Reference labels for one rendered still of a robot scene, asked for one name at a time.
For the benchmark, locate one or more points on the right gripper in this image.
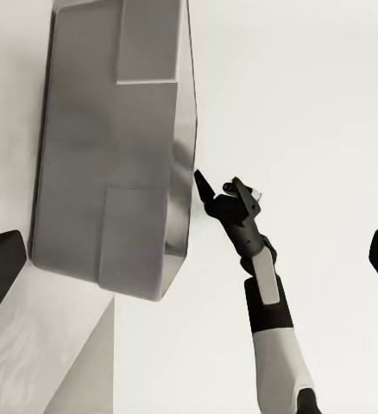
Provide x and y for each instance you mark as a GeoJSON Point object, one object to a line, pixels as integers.
{"type": "Point", "coordinates": [237, 215]}

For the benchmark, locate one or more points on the desk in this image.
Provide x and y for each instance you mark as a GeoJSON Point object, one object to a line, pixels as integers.
{"type": "Point", "coordinates": [57, 334]}

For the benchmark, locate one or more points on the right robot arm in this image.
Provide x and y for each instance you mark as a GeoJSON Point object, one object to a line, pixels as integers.
{"type": "Point", "coordinates": [283, 383]}

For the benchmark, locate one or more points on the toy box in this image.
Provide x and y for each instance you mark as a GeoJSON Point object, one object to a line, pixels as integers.
{"type": "Point", "coordinates": [115, 188]}

